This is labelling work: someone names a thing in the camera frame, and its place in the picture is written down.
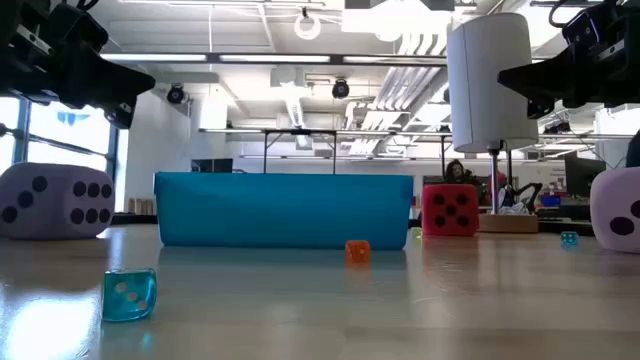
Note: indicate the small orange translucent die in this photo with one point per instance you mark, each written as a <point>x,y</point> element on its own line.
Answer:
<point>358,252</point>

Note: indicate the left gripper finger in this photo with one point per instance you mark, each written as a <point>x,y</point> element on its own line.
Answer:
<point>105,82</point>
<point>122,114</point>

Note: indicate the black ceiling spotlight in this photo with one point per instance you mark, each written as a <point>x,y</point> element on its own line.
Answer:
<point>340,89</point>
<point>176,94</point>

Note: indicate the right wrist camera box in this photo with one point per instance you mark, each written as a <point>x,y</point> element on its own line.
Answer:
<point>582,27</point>

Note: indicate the person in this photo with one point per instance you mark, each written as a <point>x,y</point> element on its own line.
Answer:
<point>456,172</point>

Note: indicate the small yellow-green translucent die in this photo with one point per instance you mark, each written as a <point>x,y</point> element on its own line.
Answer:
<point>416,233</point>

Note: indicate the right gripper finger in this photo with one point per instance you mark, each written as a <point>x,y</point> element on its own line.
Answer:
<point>560,77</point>
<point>540,107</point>

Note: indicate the white shade table lamp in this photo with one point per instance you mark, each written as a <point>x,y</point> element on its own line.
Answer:
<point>490,85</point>

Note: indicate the large pink foam die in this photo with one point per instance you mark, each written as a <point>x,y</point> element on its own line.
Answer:
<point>617,205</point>

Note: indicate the large red foam die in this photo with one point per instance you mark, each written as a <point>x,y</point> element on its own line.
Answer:
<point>450,210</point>

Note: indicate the blue background box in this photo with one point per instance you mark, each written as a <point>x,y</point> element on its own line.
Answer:
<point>550,201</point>

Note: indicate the black computer monitor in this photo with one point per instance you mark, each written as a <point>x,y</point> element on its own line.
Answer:
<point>582,175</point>
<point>212,166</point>

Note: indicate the small teal translucent die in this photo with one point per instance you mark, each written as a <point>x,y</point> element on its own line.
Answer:
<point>129,295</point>
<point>569,238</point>

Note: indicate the large purple foam die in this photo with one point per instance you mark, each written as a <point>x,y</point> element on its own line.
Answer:
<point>50,200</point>

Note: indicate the blue plastic bin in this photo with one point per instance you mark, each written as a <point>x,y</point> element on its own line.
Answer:
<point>280,210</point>

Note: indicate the large bright window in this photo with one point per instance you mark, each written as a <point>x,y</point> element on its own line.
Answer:
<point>65,142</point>

